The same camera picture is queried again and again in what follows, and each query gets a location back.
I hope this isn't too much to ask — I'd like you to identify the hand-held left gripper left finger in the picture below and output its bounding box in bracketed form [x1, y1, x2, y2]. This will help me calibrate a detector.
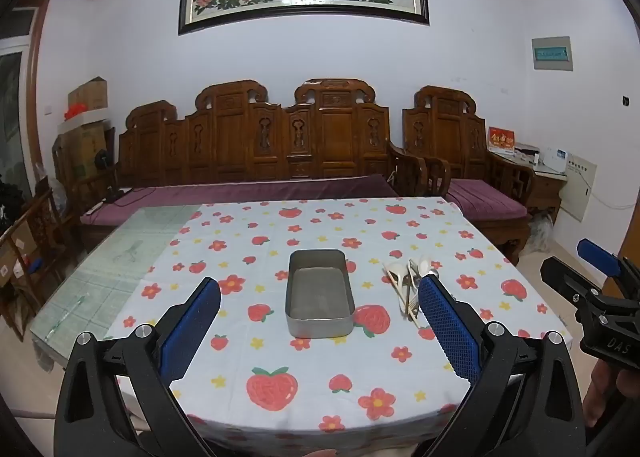
[55, 278, 222, 457]

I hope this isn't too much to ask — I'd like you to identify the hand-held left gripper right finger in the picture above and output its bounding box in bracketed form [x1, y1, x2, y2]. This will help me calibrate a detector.
[418, 275, 586, 457]

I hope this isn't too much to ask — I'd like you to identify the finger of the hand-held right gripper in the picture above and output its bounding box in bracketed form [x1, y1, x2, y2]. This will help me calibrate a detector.
[577, 238, 640, 298]
[541, 257, 608, 313]

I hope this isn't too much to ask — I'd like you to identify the rectangular metal tray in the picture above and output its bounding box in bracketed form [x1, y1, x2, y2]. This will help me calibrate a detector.
[285, 249, 356, 339]

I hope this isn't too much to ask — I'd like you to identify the person's right hand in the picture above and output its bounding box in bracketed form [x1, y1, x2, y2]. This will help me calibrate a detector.
[584, 366, 618, 428]

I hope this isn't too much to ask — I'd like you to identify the clear plastic bag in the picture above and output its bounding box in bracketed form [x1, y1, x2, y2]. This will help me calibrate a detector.
[529, 213, 557, 254]

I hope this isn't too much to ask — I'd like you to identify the wooden side table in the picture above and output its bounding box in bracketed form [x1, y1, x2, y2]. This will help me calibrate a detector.
[487, 149, 569, 226]

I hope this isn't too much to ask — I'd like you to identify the white blue box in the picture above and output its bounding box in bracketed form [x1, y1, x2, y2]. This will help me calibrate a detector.
[542, 147, 571, 172]

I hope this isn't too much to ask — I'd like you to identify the strawberry print tablecloth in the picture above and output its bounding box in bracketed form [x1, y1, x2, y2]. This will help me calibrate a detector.
[102, 197, 573, 457]

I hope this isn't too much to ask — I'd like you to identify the purple armchair cushion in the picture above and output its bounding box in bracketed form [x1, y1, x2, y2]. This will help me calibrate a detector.
[445, 179, 530, 222]

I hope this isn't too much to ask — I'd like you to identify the purple sofa cushion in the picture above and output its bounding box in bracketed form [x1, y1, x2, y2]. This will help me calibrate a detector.
[81, 175, 399, 228]

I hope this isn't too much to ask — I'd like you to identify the red gift box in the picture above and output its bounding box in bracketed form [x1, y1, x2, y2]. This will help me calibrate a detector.
[487, 127, 517, 154]

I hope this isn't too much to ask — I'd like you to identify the wooden chair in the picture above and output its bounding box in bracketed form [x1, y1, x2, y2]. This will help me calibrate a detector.
[0, 187, 68, 344]

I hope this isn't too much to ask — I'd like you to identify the carved wooden armchair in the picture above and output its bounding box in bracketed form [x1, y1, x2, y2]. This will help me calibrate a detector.
[402, 85, 537, 266]

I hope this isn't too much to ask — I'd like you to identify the carved wooden sofa bench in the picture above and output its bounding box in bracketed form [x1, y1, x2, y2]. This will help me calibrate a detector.
[80, 78, 429, 253]

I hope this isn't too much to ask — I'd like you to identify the large cardboard box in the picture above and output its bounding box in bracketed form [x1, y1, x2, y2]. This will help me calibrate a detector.
[52, 121, 116, 188]

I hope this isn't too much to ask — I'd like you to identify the white flat box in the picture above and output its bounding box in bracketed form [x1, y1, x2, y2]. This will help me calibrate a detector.
[56, 109, 111, 136]

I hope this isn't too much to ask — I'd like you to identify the small cardboard box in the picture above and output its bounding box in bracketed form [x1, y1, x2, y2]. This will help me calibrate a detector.
[68, 77, 109, 112]

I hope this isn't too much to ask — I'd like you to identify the white wall panel cover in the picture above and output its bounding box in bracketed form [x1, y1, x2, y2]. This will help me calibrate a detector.
[552, 149, 599, 222]

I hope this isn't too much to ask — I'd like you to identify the grey wall electrical box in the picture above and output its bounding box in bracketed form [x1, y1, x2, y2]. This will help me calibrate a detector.
[531, 36, 574, 72]

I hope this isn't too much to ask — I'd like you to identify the wooden door frame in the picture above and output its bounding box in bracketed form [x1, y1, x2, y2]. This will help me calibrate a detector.
[19, 0, 54, 198]

